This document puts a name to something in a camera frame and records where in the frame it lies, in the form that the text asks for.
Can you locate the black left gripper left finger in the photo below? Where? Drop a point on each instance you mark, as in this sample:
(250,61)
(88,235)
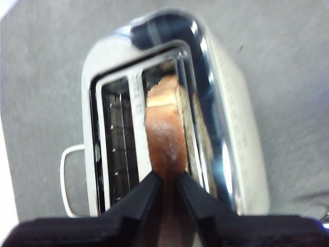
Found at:
(102,231)

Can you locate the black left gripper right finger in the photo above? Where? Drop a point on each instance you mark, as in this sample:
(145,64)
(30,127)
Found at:
(244,231)

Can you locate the brown-crusted bread slice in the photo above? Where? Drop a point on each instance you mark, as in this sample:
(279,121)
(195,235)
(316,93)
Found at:
(164,133)

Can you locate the cream toaster with chrome top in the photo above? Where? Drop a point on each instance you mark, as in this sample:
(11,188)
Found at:
(231,103)

